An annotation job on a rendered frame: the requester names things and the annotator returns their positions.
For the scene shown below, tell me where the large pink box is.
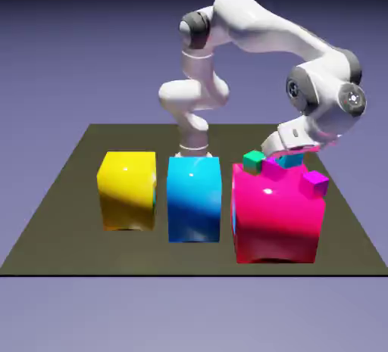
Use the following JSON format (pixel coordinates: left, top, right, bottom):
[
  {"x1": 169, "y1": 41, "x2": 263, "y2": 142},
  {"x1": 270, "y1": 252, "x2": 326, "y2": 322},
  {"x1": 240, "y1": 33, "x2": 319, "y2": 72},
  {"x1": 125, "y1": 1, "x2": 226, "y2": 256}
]
[{"x1": 230, "y1": 160, "x2": 327, "y2": 265}]

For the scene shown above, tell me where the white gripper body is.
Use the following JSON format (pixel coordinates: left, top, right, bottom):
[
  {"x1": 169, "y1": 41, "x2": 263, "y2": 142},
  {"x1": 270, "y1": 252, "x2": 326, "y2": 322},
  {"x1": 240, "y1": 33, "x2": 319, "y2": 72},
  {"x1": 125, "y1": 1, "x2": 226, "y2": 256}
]
[{"x1": 260, "y1": 129, "x2": 321, "y2": 159}]

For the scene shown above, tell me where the large blue box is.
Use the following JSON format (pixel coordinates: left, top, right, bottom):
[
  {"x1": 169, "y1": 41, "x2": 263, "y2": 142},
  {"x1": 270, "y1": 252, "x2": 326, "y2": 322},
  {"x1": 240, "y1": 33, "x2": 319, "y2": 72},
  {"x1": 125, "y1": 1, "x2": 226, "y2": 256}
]
[{"x1": 166, "y1": 155, "x2": 223, "y2": 244}]

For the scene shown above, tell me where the small blue cube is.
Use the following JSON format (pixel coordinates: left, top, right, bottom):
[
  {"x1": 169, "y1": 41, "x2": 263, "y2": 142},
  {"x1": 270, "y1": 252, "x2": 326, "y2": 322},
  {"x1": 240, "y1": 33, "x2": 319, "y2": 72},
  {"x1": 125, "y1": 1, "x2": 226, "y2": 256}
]
[{"x1": 274, "y1": 152, "x2": 305, "y2": 169}]

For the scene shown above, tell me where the small magenta cube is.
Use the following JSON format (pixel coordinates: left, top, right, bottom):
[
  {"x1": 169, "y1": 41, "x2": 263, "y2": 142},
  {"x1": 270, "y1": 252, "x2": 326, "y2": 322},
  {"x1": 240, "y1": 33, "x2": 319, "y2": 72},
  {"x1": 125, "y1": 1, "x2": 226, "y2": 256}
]
[{"x1": 261, "y1": 157, "x2": 287, "y2": 181}]

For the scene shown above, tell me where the large yellow box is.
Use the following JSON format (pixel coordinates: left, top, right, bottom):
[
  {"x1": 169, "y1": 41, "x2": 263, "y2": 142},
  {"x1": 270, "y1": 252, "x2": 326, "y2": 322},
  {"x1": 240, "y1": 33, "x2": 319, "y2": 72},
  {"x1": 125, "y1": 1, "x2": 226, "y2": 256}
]
[{"x1": 95, "y1": 151, "x2": 158, "y2": 232}]

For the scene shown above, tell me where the small purple cube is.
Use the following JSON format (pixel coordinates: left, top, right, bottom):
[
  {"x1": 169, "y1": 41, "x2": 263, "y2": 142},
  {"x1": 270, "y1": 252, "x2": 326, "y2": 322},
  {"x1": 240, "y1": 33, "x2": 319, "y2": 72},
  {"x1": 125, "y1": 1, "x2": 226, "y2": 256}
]
[{"x1": 299, "y1": 170, "x2": 330, "y2": 199}]

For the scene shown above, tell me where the small green cube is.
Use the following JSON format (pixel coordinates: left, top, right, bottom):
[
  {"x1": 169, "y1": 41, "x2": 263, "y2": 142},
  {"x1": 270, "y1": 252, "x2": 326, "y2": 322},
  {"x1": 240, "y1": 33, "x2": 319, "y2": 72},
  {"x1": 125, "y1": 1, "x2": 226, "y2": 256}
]
[{"x1": 242, "y1": 150, "x2": 267, "y2": 176}]

